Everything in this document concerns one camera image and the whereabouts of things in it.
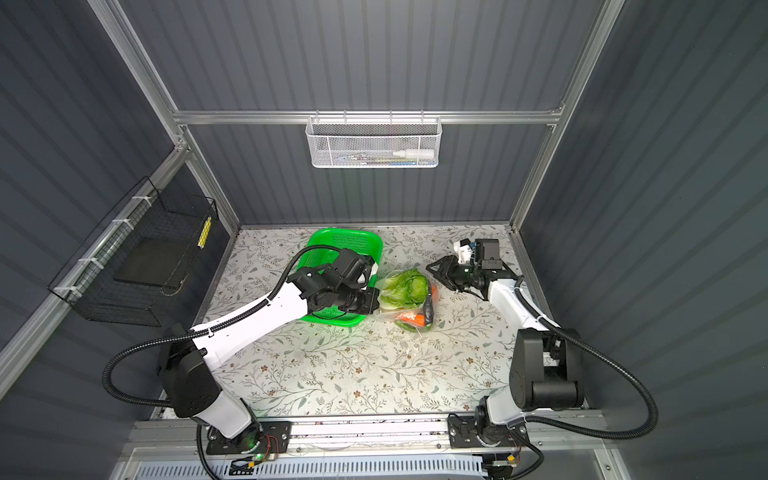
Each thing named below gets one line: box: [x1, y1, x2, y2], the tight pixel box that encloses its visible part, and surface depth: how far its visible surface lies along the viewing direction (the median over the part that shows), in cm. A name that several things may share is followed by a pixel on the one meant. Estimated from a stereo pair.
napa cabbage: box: [379, 269, 429, 310], surface depth 82 cm
